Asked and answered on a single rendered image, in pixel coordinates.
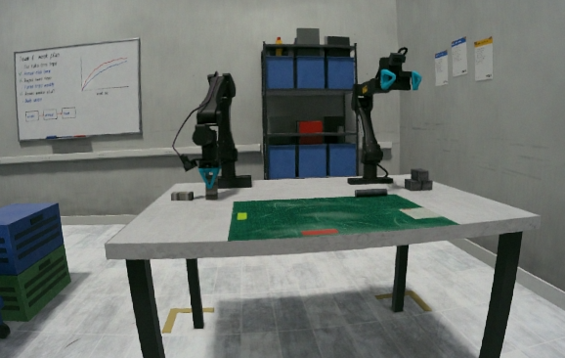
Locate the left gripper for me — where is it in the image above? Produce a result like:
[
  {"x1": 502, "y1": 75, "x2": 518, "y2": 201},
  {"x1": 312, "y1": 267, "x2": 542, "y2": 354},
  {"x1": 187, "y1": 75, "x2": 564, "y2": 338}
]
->
[{"x1": 380, "y1": 62, "x2": 421, "y2": 90}]

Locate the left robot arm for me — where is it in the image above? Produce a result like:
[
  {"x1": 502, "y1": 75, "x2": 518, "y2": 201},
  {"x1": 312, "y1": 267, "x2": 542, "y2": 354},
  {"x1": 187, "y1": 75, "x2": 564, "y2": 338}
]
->
[{"x1": 347, "y1": 53, "x2": 406, "y2": 183}]

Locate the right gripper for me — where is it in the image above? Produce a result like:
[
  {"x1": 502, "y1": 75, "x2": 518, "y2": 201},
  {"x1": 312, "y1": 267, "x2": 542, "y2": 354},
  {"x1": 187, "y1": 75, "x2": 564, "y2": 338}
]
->
[{"x1": 181, "y1": 145, "x2": 221, "y2": 189}]

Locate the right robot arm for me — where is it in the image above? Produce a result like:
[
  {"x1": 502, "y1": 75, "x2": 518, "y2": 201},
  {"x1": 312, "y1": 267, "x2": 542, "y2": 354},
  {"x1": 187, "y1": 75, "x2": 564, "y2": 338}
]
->
[{"x1": 193, "y1": 73, "x2": 251, "y2": 181}]

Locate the dark green flat mat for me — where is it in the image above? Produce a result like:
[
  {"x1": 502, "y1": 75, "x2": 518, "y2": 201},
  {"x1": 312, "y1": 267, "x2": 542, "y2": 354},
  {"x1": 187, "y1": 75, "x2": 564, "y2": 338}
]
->
[{"x1": 228, "y1": 194, "x2": 460, "y2": 241}]

